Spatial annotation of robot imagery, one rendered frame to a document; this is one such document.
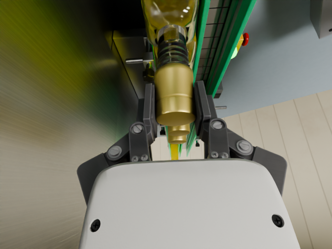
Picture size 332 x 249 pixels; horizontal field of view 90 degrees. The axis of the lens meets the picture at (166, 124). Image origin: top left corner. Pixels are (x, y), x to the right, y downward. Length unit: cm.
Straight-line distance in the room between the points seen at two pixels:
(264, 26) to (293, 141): 193
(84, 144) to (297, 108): 250
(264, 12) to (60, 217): 68
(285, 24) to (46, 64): 70
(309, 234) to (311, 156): 80
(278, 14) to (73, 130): 66
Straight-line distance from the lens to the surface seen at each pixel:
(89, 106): 25
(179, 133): 25
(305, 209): 248
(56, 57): 21
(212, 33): 49
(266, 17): 70
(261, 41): 77
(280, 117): 257
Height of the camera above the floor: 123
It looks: 20 degrees down
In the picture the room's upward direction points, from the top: 178 degrees clockwise
